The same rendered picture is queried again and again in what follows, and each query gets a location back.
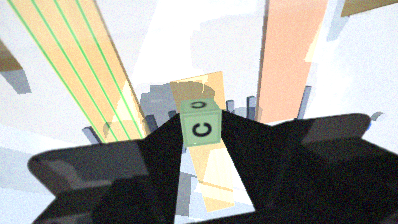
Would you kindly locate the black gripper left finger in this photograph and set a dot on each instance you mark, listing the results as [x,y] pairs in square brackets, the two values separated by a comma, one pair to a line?
[153,161]

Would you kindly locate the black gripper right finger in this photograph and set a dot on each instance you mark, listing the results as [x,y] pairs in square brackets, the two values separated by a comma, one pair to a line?
[261,152]

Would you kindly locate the green labelled cube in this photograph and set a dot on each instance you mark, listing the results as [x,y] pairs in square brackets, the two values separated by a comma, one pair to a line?
[200,122]

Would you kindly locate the pale yellow strip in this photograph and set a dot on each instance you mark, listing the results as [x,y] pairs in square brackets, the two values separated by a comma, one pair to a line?
[211,162]

